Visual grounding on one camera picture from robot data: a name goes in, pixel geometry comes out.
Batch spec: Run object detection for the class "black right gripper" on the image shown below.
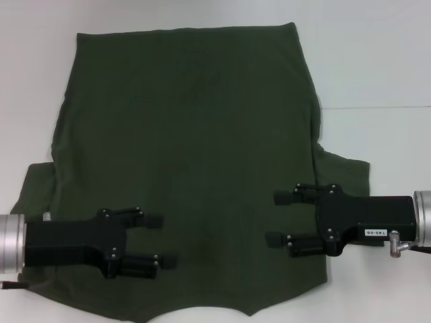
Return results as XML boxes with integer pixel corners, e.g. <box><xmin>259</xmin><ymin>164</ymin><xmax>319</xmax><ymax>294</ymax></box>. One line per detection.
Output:
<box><xmin>265</xmin><ymin>182</ymin><xmax>417</xmax><ymax>260</ymax></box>

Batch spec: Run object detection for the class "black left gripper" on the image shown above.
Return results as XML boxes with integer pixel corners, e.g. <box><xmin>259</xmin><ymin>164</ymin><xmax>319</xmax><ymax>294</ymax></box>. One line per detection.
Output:
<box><xmin>22</xmin><ymin>207</ymin><xmax>178</xmax><ymax>281</ymax></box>

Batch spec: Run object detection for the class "dark green t-shirt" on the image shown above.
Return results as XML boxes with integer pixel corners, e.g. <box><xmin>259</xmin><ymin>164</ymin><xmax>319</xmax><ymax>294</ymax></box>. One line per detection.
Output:
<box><xmin>9</xmin><ymin>22</ymin><xmax>371</xmax><ymax>319</ymax></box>

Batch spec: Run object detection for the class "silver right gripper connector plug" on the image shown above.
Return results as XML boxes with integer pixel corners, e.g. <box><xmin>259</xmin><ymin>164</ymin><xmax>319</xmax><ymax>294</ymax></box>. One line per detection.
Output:
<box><xmin>388</xmin><ymin>229</ymin><xmax>410</xmax><ymax>260</ymax></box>

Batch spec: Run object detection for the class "dark left arm cable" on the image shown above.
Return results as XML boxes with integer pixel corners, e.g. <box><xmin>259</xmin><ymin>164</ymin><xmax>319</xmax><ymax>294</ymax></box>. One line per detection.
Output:
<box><xmin>0</xmin><ymin>280</ymin><xmax>30</xmax><ymax>291</ymax></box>

